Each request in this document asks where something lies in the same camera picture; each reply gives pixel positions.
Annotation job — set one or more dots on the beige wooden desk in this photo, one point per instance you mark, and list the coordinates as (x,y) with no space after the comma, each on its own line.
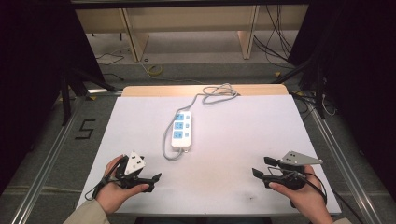
(193,18)

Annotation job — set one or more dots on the person's right hand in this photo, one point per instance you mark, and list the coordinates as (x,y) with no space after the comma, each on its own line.
(306,199)

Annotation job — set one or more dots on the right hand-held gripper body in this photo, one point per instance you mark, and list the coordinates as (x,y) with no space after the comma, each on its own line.
(292,174)

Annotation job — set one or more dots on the person's left hand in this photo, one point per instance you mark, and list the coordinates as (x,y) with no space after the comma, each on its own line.
(109,193)

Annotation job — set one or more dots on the white table cover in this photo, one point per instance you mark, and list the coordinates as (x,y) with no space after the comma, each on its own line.
(236,149)

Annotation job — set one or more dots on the black tripod stand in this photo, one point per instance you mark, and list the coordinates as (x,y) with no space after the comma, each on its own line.
(71,90)
(314,81)

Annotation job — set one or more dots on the black curtain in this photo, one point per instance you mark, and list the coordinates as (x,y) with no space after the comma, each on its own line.
(358,77)
(34,77)

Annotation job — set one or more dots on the aluminium floor rail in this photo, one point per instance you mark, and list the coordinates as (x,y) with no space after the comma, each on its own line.
(49,155)
(342,161)

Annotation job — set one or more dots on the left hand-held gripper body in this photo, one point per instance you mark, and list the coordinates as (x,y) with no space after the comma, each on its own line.
(134,163)

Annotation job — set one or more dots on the white power strip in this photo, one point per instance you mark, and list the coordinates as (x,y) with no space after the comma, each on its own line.
(181,130)

